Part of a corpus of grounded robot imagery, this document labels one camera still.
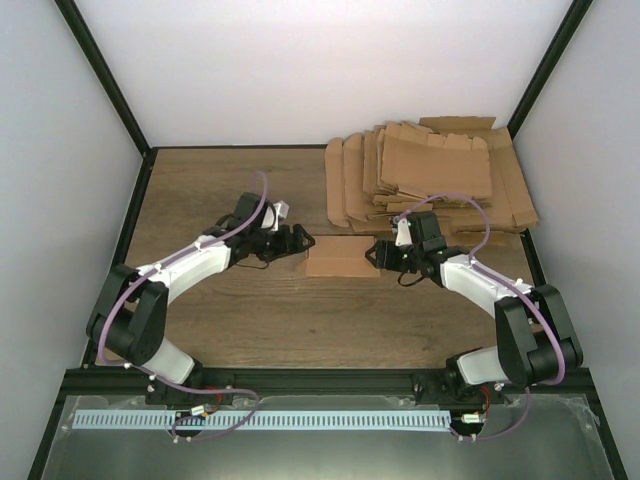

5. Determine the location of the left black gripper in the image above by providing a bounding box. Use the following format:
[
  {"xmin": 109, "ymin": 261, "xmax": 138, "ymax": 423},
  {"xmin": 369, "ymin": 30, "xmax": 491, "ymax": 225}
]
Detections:
[{"xmin": 250, "ymin": 224, "xmax": 316, "ymax": 262}]

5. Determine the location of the brown cardboard box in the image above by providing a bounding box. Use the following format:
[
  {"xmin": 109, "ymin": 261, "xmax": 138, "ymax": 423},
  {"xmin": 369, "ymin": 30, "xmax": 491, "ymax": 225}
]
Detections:
[{"xmin": 298, "ymin": 235, "xmax": 381, "ymax": 278}]

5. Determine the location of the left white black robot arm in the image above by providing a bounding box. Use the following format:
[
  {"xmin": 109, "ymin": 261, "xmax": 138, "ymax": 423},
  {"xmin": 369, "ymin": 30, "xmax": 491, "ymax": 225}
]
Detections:
[{"xmin": 86, "ymin": 192, "xmax": 315, "ymax": 404}]

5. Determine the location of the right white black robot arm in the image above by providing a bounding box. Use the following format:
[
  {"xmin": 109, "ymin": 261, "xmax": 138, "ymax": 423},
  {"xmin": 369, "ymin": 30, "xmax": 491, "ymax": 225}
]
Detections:
[{"xmin": 365, "ymin": 212, "xmax": 584, "ymax": 403}]

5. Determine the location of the stack of flat cardboard blanks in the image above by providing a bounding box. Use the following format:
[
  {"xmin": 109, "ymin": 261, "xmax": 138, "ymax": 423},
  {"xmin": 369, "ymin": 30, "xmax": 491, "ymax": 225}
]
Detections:
[{"xmin": 324, "ymin": 116, "xmax": 539, "ymax": 237}]

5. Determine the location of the clear plastic sheet cover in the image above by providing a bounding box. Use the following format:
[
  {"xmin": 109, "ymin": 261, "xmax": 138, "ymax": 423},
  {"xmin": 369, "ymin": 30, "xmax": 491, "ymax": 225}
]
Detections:
[{"xmin": 30, "ymin": 394, "xmax": 615, "ymax": 479}]

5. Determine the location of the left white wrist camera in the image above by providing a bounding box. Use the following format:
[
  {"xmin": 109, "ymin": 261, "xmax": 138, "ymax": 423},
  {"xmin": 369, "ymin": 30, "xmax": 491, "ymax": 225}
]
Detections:
[{"xmin": 262, "ymin": 201, "xmax": 289, "ymax": 231}]

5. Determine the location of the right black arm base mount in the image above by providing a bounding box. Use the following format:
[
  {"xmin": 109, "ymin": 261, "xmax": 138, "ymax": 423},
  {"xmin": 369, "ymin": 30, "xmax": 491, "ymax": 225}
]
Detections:
[{"xmin": 411, "ymin": 369, "xmax": 505, "ymax": 406}]

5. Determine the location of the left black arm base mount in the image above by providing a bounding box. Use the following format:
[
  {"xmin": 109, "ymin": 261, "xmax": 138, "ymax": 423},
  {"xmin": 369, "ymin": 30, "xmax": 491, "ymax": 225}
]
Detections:
[{"xmin": 145, "ymin": 381, "xmax": 234, "ymax": 409}]

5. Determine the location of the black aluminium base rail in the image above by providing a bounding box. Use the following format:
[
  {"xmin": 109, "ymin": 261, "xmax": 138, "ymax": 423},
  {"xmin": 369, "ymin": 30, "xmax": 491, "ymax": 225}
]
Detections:
[{"xmin": 64, "ymin": 367, "xmax": 591, "ymax": 401}]

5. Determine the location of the light blue slotted cable duct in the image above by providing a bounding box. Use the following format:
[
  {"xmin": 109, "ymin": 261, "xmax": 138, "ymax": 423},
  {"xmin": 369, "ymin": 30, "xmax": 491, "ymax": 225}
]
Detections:
[{"xmin": 71, "ymin": 409, "xmax": 451, "ymax": 432}]

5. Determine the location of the black frame post right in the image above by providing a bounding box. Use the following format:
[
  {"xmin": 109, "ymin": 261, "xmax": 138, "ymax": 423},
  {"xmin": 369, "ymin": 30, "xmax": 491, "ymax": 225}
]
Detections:
[{"xmin": 507, "ymin": 0, "xmax": 593, "ymax": 139}]

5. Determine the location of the black frame post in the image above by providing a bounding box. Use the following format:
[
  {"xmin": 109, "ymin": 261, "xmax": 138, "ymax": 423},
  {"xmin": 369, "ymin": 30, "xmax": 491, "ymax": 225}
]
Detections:
[
  {"xmin": 54, "ymin": 0, "xmax": 151, "ymax": 158},
  {"xmin": 507, "ymin": 0, "xmax": 593, "ymax": 139}
]

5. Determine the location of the black frame post left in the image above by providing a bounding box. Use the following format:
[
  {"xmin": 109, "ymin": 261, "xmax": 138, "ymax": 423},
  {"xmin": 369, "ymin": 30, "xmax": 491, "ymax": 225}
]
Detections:
[{"xmin": 54, "ymin": 0, "xmax": 151, "ymax": 158}]

